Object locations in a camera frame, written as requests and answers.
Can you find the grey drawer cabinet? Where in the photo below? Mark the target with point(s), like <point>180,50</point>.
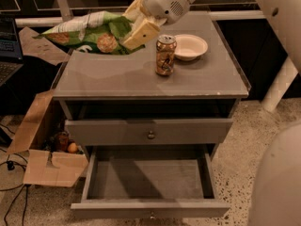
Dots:
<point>98,87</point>

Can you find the black laptop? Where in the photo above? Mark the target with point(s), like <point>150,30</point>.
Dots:
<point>11,53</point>

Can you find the metal railing frame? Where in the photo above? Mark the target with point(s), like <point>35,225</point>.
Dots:
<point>39,13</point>

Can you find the white paper bowl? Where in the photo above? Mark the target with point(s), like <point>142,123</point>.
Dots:
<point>189,47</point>

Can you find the orange fruit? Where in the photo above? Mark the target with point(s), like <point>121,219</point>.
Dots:
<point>72,148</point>

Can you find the white diagonal post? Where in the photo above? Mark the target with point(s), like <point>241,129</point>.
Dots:
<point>280,85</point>

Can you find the open cardboard box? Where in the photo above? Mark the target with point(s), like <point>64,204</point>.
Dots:
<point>43,116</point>

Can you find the grey top drawer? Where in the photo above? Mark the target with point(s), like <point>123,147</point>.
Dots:
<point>149,132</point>

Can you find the grey open middle drawer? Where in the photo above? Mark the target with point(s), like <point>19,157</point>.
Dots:
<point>150,182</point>

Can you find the brown drink can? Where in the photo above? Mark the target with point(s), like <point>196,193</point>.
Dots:
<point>165,52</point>

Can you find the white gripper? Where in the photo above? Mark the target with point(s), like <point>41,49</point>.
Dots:
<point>165,2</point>

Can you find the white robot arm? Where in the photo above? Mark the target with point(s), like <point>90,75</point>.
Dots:
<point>276,193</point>

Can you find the green rice chip bag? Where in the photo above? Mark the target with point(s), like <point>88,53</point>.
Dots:
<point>98,33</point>

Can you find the dark brown jar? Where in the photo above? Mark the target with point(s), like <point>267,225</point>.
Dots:
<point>62,141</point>

